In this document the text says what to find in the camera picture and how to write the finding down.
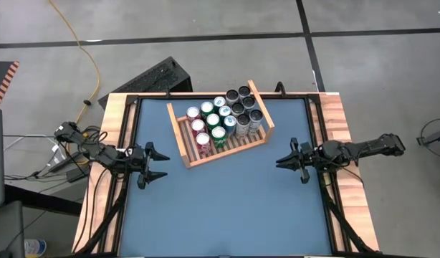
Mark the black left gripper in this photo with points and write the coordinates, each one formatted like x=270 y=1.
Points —
x=143 y=165

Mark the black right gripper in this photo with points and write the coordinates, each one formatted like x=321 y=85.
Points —
x=309 y=157

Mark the red Coca-Cola can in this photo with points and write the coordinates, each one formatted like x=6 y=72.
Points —
x=203 y=139
x=198 y=125
x=193 y=113

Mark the green Sprite can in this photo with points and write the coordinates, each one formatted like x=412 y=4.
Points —
x=218 y=132
x=207 y=106
x=213 y=119

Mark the blue silver Red Bull can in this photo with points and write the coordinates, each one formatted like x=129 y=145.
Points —
x=219 y=101
x=225 y=111
x=230 y=121

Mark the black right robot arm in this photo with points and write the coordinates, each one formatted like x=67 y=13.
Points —
x=367 y=147

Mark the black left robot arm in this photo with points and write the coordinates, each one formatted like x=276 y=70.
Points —
x=105 y=156

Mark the wooden slatted shelf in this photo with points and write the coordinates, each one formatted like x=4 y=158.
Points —
x=225 y=153

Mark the black power adapter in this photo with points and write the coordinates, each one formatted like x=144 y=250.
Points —
x=78 y=173

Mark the black perforated computer case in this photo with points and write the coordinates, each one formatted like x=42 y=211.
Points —
x=152 y=77

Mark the black power strip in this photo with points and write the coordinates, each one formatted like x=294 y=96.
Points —
x=64 y=163

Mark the black floor bar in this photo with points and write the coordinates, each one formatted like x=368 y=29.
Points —
x=44 y=202

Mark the white blue container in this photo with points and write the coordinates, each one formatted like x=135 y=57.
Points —
x=35 y=248

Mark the grey stand foot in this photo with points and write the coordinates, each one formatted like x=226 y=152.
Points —
x=436 y=138

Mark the black aluminium table frame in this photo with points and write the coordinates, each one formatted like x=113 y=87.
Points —
x=295 y=96

